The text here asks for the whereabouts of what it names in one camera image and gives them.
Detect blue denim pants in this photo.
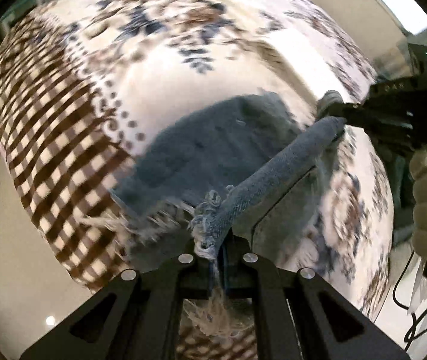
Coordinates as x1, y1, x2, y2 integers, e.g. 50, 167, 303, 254
110, 90, 348, 346

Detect floral bedspread with checked border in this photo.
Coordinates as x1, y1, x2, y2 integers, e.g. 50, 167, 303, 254
0, 0, 397, 360

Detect black cable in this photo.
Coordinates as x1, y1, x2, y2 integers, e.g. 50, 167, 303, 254
391, 248, 427, 351

